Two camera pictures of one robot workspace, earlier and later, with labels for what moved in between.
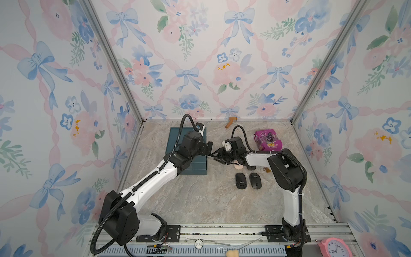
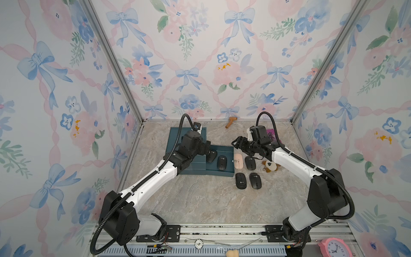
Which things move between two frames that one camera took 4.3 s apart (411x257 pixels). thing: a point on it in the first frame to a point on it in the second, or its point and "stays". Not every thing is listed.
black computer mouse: x=256 y=180 stays
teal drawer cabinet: x=198 y=165 stays
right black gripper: x=220 y=152 to x=241 y=142
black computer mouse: x=241 y=181 stays
